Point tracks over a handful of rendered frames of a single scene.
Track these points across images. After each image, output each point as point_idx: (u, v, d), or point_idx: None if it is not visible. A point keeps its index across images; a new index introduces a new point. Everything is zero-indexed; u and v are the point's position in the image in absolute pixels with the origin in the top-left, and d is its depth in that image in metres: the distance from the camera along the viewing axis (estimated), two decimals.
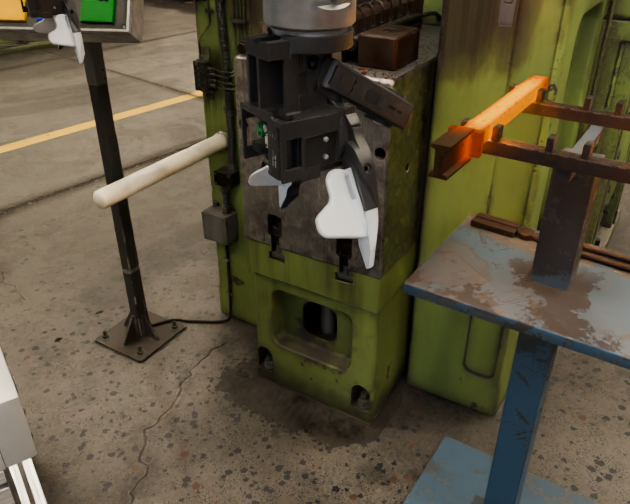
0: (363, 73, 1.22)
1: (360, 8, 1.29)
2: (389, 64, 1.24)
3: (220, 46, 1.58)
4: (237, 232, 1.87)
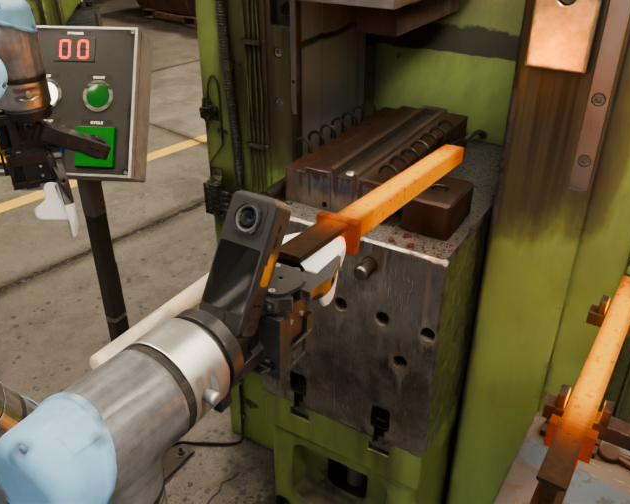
0: (410, 247, 1.03)
1: (403, 159, 1.09)
2: (439, 234, 1.04)
3: (235, 170, 1.39)
4: None
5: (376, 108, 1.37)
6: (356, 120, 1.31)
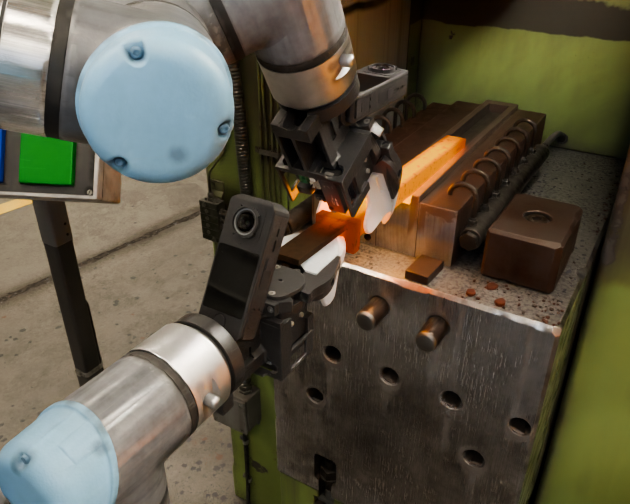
0: (500, 305, 0.70)
1: (483, 175, 0.77)
2: (541, 284, 0.72)
3: (241, 185, 1.06)
4: (259, 413, 1.35)
5: (426, 103, 1.05)
6: (403, 119, 0.98)
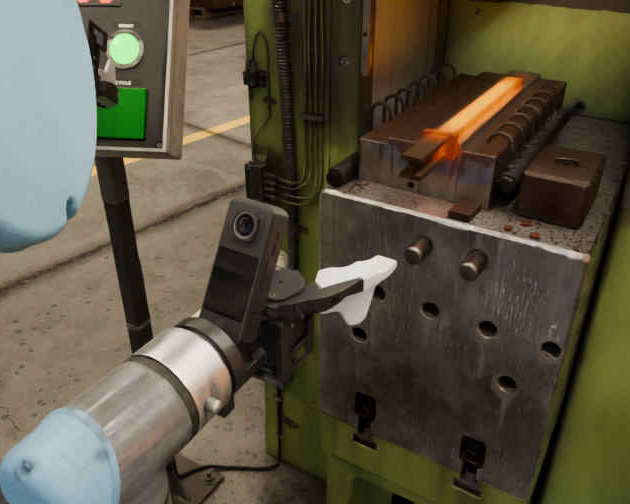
0: (535, 237, 0.79)
1: (517, 126, 0.86)
2: (571, 220, 0.81)
3: (285, 148, 1.15)
4: (293, 369, 1.44)
5: (456, 72, 1.14)
6: (437, 85, 1.07)
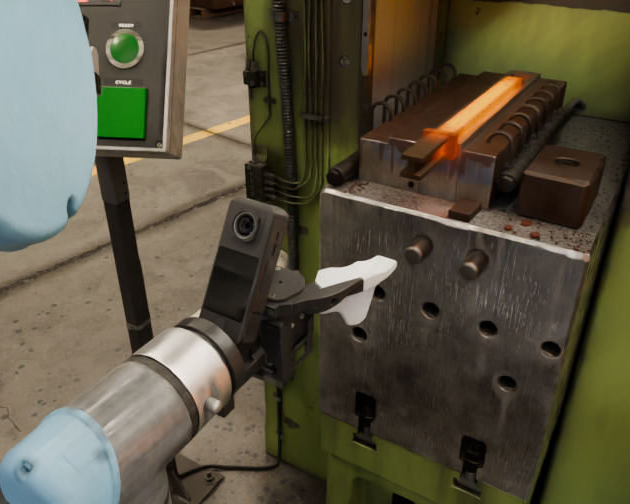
0: (535, 237, 0.79)
1: (517, 126, 0.86)
2: (571, 220, 0.81)
3: (285, 148, 1.15)
4: (293, 369, 1.44)
5: (456, 72, 1.14)
6: (437, 85, 1.07)
